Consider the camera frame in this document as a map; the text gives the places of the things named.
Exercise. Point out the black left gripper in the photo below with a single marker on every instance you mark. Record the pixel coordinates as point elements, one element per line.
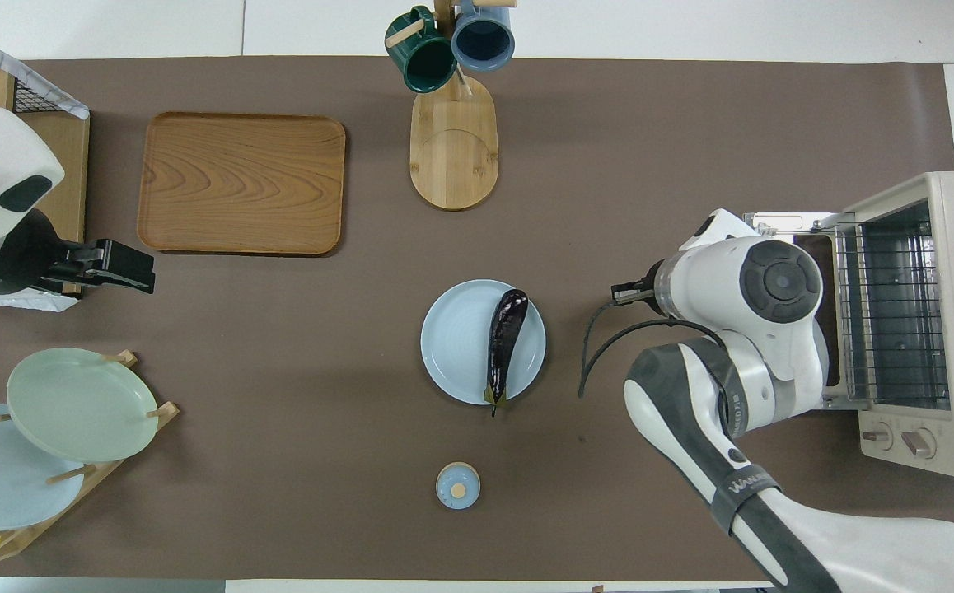
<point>102,262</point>

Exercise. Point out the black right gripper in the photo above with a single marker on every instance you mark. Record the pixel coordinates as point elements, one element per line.
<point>638,292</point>

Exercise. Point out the dark purple eggplant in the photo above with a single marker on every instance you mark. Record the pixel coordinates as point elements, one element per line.
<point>503,338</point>

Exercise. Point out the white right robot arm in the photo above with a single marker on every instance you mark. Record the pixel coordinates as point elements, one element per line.
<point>741,329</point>

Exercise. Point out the beige oven knob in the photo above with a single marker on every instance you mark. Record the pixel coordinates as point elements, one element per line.
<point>876,436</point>
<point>918,443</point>

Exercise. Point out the brown table mat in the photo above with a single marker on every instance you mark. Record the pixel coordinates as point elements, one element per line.
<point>650,165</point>

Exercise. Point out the rectangular wooden tray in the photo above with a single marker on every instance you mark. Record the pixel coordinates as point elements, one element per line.
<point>238,181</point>

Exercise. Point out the pale green plate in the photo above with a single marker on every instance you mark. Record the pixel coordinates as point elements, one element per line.
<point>81,403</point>

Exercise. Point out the wooden plate rack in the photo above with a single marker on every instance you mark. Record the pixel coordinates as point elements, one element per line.
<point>106,473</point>

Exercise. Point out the wooden mug tree stand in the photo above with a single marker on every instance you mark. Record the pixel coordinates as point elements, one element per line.
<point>452,156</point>

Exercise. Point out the blue mug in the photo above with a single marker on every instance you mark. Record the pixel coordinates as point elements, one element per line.
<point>484,41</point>

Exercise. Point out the dark green mug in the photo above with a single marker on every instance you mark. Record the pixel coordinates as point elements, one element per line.
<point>427,62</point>

